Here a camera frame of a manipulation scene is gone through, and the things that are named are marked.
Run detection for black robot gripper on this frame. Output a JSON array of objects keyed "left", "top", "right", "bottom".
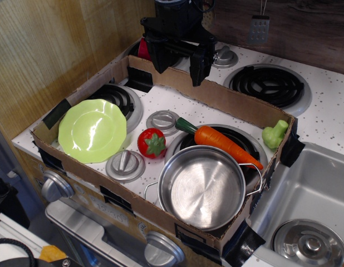
[{"left": 140, "top": 1, "right": 217, "bottom": 87}]

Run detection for orange toy carrot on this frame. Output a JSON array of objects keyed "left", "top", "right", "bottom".
[{"left": 175, "top": 117, "right": 263, "bottom": 170}]

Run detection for light green plastic plate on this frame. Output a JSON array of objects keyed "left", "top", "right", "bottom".
[{"left": 58, "top": 99, "right": 127, "bottom": 164}]

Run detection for dark red toy cup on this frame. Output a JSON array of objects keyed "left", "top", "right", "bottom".
[{"left": 137, "top": 37, "right": 151, "bottom": 61}]

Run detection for silver stovetop knob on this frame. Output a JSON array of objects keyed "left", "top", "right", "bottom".
[
  {"left": 105, "top": 150, "right": 145, "bottom": 182},
  {"left": 213, "top": 46, "right": 238, "bottom": 68},
  {"left": 146, "top": 110, "right": 179, "bottom": 136}
]

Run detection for hanging metal skimmer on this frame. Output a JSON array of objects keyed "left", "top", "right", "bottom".
[{"left": 202, "top": 10, "right": 215, "bottom": 31}]

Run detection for hanging metal spatula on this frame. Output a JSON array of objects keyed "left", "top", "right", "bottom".
[{"left": 247, "top": 0, "right": 270, "bottom": 45}]

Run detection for red toy strawberry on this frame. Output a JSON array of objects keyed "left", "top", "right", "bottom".
[{"left": 137, "top": 128, "right": 166, "bottom": 159}]

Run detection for light green toy broccoli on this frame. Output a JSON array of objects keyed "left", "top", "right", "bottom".
[{"left": 262, "top": 120, "right": 288, "bottom": 149}]

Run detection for stainless steel pot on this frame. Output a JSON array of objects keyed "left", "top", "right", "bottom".
[{"left": 156, "top": 145, "right": 249, "bottom": 231}]

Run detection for silver oven front knob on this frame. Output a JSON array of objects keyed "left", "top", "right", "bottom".
[
  {"left": 41, "top": 170, "right": 75, "bottom": 202},
  {"left": 144, "top": 231, "right": 185, "bottom": 267}
]

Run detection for grey toy sink basin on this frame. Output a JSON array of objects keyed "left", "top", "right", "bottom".
[{"left": 245, "top": 143, "right": 344, "bottom": 266}]

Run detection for brown cardboard fence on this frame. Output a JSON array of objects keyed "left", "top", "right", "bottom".
[{"left": 30, "top": 55, "right": 306, "bottom": 267}]

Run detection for silver pot lid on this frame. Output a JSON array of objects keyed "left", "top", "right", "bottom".
[{"left": 271, "top": 219, "right": 344, "bottom": 266}]

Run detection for silver oven door handle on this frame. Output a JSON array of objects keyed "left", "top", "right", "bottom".
[{"left": 46, "top": 200, "right": 140, "bottom": 266}]

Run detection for black cable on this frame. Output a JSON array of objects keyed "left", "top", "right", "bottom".
[{"left": 0, "top": 238, "right": 36, "bottom": 267}]

